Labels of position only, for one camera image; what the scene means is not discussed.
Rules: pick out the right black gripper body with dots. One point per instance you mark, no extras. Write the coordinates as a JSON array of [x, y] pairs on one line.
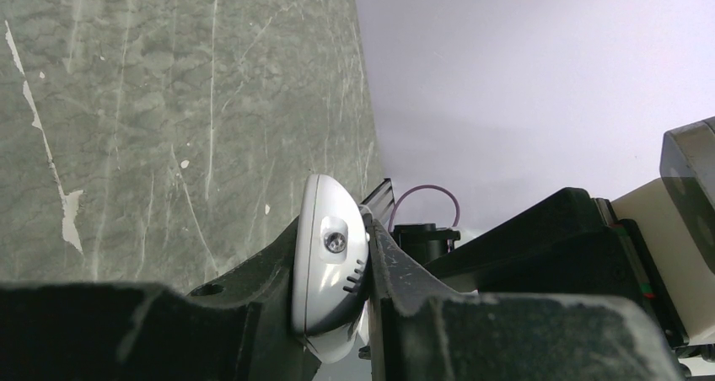
[[618, 263]]

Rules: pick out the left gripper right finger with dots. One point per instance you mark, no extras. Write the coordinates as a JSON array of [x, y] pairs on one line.
[[421, 329]]

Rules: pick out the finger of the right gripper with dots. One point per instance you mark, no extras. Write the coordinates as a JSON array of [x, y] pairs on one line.
[[539, 251]]

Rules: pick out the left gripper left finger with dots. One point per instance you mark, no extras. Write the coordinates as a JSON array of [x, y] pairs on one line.
[[235, 327]]

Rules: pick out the white remote control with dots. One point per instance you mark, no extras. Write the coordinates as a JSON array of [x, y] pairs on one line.
[[330, 263]]

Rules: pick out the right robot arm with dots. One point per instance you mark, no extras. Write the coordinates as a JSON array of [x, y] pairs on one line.
[[427, 242]]

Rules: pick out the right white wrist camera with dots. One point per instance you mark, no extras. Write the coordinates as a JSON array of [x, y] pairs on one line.
[[675, 215]]

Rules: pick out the aluminium rail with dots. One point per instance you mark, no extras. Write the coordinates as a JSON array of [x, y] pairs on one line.
[[380, 203]]

